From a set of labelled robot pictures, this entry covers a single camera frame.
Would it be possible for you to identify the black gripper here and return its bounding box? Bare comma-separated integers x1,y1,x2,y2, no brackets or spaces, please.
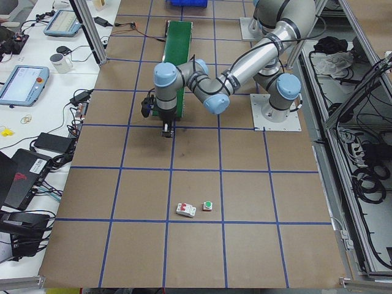
160,108,176,135

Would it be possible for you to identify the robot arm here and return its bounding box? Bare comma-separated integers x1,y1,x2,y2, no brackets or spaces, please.
153,1,316,138

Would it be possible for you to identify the green conveyor belt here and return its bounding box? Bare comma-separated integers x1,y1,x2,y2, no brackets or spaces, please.
153,20,193,122

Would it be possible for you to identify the green push button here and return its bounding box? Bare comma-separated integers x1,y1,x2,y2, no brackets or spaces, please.
202,201,213,211

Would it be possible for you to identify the black power adapter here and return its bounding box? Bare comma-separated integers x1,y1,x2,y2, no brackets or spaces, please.
34,132,76,154

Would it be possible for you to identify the blue plastic bin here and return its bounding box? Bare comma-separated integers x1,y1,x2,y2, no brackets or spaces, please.
169,0,208,7

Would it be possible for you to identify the white mug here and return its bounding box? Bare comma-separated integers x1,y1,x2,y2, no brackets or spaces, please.
50,53,73,74

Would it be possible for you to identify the teach pendant far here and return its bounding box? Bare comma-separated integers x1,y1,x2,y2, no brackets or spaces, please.
43,10,81,37

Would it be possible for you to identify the teach pendant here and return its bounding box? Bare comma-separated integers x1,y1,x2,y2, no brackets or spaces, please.
1,65,50,107
43,10,81,37

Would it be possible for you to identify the teach pendant near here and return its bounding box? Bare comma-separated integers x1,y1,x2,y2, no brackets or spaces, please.
1,65,50,107

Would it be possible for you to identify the red black wire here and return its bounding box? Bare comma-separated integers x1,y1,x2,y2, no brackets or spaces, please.
113,21,168,42

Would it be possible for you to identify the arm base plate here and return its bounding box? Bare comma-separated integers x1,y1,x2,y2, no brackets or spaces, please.
250,94,302,132
239,17,262,41

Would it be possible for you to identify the aluminium frame post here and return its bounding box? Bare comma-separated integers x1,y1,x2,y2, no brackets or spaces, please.
69,0,107,66

